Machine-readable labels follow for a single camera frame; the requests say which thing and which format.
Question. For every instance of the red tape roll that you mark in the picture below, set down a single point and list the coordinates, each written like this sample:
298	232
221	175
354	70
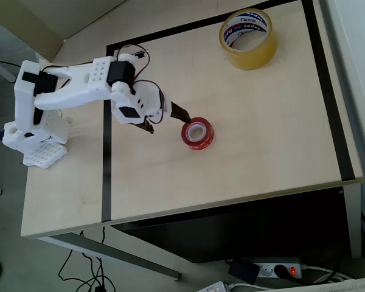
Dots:
207	138

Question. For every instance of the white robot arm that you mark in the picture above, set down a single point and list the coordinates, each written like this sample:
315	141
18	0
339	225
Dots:
70	88

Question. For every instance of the black tape strip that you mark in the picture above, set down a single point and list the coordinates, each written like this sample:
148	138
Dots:
107	176
328	91
185	26

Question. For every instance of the yellow tape roll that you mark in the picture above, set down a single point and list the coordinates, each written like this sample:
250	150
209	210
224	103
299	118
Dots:
261	54

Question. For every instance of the grey metal table leg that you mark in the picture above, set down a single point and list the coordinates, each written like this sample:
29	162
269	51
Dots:
353	219
115	254

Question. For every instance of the black power adapter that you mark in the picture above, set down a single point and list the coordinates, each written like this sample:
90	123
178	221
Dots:
243	270

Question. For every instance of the black round plug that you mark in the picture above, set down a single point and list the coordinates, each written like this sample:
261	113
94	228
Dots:
282	271

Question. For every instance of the small black gripper camera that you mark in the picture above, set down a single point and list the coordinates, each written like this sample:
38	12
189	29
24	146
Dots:
140	54

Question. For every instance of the white power strip red switch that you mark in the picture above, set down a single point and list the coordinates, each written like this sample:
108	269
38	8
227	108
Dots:
266	269

